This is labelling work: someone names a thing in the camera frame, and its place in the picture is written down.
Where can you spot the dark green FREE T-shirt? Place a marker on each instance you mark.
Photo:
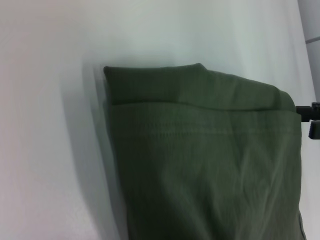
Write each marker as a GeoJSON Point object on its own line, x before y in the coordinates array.
{"type": "Point", "coordinates": [200, 162]}

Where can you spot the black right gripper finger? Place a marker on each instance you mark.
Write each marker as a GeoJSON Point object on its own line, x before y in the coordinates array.
{"type": "Point", "coordinates": [307, 113]}
{"type": "Point", "coordinates": [314, 130]}

